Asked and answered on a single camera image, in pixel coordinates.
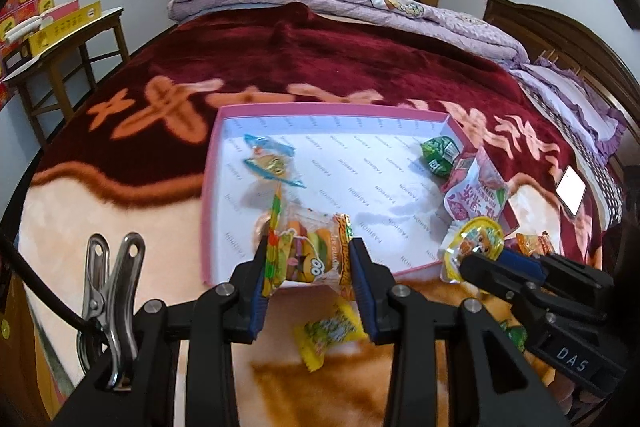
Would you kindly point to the pink white snack bag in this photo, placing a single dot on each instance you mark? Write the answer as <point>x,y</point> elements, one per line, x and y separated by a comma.
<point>475,188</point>

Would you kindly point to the yellow candy packet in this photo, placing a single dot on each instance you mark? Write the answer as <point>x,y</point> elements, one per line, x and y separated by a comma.
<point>314,339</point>

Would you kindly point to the folded purple quilt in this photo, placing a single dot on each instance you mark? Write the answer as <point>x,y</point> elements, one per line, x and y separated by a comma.
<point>465,31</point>

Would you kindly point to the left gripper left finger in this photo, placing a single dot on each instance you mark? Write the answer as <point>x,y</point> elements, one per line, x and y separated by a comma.
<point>231,313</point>

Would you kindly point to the wooden side table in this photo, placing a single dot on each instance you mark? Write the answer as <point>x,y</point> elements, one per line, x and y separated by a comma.
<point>49,61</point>

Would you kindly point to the yellow flat box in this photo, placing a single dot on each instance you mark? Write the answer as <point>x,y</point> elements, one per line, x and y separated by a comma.
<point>33,36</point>

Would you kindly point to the metal spring clamp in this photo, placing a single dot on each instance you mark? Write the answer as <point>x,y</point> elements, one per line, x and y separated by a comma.
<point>108,306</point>

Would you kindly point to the wooden headboard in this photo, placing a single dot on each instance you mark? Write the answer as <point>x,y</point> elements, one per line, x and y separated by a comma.
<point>570,44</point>

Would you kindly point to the purple ruffled pillow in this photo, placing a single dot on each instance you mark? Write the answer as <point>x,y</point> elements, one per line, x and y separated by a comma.
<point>599,126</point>

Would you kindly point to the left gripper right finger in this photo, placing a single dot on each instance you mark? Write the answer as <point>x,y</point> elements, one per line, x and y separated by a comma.
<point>395,315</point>

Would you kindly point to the green sour candy packet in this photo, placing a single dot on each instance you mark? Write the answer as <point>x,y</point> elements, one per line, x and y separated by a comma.
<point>516,333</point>

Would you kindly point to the red floral fleece blanket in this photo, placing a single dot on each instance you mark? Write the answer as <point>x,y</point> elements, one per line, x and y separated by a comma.
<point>159,150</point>

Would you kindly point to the pink shallow cardboard box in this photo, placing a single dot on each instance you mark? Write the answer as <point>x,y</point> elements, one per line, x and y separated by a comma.
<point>361,160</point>

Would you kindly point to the blue clear pastry snack packet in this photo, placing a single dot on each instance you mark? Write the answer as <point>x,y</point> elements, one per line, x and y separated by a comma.
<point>272,160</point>

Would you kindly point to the red yellow patterned gift box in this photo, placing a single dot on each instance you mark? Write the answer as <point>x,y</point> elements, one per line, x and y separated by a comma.
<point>25,1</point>

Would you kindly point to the green snack packet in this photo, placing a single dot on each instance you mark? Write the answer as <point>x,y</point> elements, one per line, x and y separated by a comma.
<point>439,155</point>

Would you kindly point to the yellow jelly cup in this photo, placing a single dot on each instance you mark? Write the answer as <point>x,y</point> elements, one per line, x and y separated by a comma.
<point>479,235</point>

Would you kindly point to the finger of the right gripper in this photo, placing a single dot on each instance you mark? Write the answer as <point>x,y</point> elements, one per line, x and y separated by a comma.
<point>497,280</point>
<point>528,267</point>

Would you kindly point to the burger gummy packet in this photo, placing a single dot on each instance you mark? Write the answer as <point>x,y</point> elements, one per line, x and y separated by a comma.
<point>532,244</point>
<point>305,246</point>

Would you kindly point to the white smartphone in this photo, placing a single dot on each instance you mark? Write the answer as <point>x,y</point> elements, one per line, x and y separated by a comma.
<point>570,191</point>

